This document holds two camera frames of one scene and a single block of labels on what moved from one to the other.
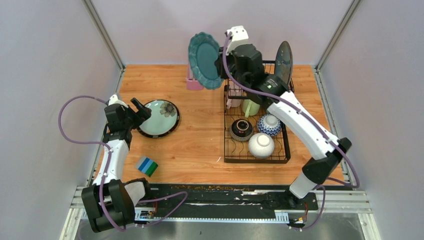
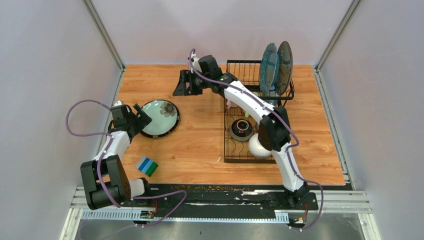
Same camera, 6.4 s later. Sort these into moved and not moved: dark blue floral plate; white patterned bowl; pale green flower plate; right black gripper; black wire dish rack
Moved: right black gripper
Not moved: black wire dish rack; pale green flower plate; dark blue floral plate; white patterned bowl
